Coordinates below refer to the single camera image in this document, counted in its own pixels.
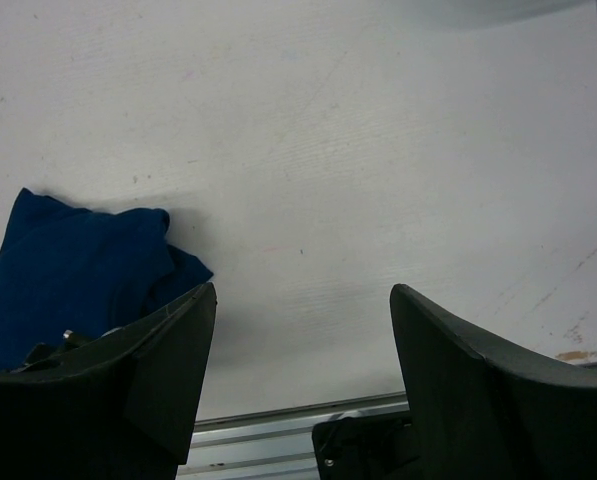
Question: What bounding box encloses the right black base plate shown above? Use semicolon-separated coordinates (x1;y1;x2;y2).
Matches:
312;412;424;480

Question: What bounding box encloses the navy blue t-shirt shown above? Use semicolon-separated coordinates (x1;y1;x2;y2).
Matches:
0;189;213;371

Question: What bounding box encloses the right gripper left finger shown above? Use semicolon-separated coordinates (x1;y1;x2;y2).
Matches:
0;283;216;479

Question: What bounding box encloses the aluminium mounting rail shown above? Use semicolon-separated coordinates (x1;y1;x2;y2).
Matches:
177;357;597;480

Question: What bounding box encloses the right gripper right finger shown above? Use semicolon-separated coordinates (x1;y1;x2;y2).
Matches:
390;284;597;479

